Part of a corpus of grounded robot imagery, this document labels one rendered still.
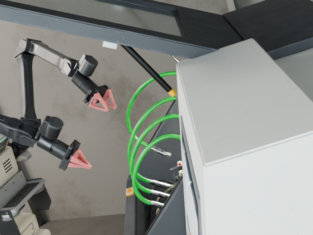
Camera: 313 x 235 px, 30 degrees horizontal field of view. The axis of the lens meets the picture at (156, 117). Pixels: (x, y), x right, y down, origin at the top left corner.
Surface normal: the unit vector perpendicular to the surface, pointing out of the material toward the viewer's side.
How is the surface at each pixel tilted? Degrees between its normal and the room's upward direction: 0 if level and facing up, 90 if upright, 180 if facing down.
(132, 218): 0
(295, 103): 0
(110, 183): 90
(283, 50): 90
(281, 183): 90
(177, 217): 90
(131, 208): 0
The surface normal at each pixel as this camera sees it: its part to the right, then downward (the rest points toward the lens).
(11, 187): 0.89, -0.15
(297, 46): 0.04, 0.33
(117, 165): -0.33, 0.41
